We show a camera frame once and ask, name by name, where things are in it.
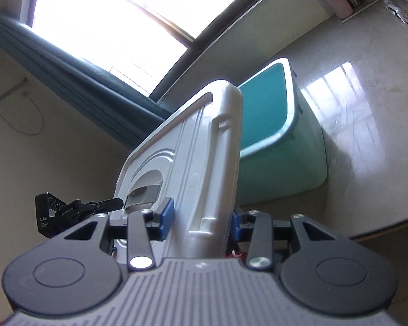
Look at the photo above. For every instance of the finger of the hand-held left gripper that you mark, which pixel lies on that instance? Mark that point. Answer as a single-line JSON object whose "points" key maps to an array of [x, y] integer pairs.
{"points": [[108, 205]]}

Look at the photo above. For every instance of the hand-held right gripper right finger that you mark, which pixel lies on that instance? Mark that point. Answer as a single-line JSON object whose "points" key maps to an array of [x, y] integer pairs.
{"points": [[235, 225]]}

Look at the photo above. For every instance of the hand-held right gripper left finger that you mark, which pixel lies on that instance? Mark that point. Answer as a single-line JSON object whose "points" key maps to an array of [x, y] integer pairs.
{"points": [[166, 217]]}

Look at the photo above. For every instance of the grey plastic bin lid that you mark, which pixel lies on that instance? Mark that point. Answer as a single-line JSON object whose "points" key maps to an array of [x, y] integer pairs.
{"points": [[197, 163]]}

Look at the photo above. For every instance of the teal plastic storage bin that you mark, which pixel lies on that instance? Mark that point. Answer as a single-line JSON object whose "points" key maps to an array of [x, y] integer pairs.
{"points": [[285, 173]]}

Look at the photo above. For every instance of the blue curtain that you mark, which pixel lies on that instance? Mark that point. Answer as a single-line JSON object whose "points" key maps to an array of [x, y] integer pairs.
{"points": [[71, 74]]}

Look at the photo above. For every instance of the bright window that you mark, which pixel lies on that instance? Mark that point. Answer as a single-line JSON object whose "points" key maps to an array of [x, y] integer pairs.
{"points": [[105, 17]]}

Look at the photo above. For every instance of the white snack packet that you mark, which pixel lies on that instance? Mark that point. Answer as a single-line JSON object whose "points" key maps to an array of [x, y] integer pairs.
{"points": [[398, 12]]}

